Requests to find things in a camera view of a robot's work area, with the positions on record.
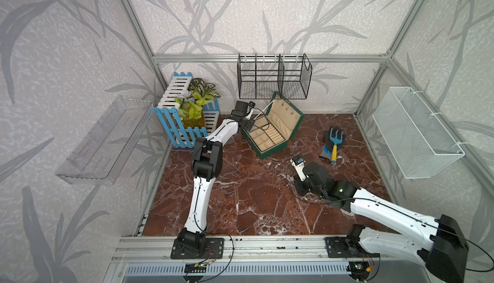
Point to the green jewelry box beige lining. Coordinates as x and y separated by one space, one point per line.
275 127

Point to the clear acrylic wall shelf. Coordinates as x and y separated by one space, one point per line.
102 154

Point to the artificial green plant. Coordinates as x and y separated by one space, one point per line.
192 100

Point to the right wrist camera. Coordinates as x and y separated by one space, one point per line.
298 163

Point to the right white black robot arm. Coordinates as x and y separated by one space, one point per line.
437 244

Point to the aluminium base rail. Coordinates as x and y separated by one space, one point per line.
306 248

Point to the blue white picket fence planter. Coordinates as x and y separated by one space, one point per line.
167 113

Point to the black wire wall basket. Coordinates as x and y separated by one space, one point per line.
260 76

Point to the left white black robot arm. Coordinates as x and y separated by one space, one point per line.
207 162

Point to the white mesh wall basket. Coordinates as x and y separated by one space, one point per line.
419 142

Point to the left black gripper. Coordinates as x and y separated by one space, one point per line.
250 125

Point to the blue yellow garden fork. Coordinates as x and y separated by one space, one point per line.
336 136

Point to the grey black garden glove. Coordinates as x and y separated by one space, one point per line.
328 146

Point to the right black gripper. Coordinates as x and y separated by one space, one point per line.
297 184

